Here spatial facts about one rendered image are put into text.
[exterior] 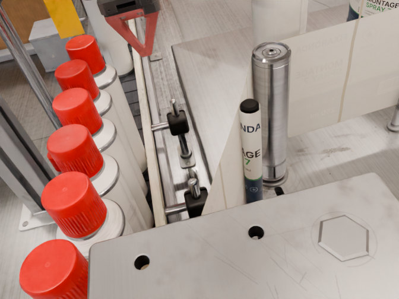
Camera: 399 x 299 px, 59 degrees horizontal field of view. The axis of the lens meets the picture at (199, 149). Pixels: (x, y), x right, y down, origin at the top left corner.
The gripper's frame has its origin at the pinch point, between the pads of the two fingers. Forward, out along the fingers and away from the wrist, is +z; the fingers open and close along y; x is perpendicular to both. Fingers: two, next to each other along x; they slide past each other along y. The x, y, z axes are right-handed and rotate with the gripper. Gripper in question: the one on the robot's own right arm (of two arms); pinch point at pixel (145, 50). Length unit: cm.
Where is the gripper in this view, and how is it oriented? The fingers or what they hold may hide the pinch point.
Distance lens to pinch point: 50.4
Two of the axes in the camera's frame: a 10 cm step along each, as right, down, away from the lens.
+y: -2.1, -6.7, 7.1
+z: 1.7, 6.9, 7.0
